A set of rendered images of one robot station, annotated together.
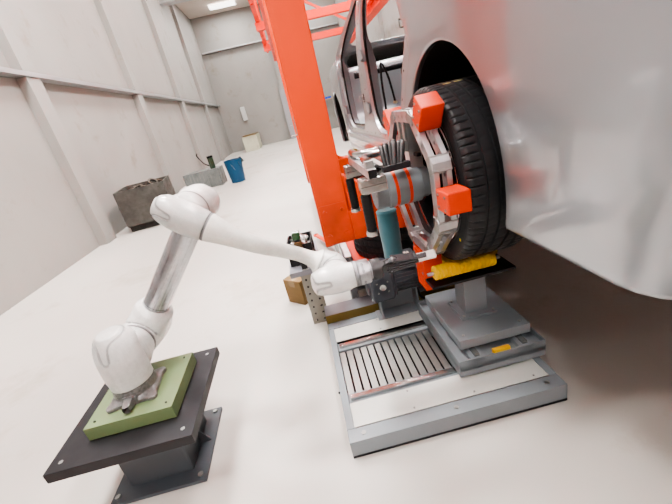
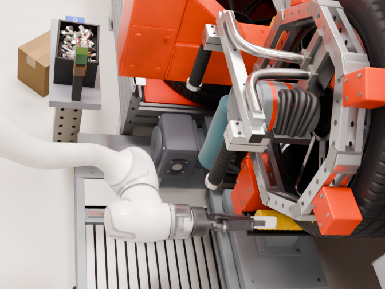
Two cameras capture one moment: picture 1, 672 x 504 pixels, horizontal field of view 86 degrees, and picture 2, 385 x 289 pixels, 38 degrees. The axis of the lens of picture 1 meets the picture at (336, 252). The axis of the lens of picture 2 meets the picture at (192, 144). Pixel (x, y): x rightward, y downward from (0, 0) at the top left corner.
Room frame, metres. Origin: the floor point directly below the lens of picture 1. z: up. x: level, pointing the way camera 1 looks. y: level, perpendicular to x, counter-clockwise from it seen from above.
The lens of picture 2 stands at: (0.37, 0.27, 1.81)
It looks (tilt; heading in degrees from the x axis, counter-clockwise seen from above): 47 degrees down; 338
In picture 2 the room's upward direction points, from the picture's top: 21 degrees clockwise
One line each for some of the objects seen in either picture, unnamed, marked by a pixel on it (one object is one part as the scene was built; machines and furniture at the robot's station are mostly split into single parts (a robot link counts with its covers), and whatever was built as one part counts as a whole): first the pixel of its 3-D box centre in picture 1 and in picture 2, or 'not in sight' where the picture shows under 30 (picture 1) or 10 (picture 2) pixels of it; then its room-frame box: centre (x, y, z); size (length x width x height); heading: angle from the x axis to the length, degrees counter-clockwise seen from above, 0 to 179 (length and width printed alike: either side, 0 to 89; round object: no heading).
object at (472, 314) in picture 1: (470, 289); (284, 221); (1.37, -0.54, 0.32); 0.40 x 0.30 x 0.28; 2
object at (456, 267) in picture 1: (463, 265); (295, 220); (1.25, -0.47, 0.51); 0.29 x 0.06 x 0.06; 92
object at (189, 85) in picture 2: (352, 194); (200, 65); (1.53, -0.13, 0.83); 0.04 x 0.04 x 0.16
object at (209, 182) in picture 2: (369, 214); (222, 163); (1.19, -0.14, 0.83); 0.04 x 0.04 x 0.16
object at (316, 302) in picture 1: (313, 289); (69, 100); (1.96, 0.19, 0.21); 0.10 x 0.10 x 0.42; 2
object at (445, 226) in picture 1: (417, 182); (297, 110); (1.37, -0.37, 0.85); 0.54 x 0.07 x 0.54; 2
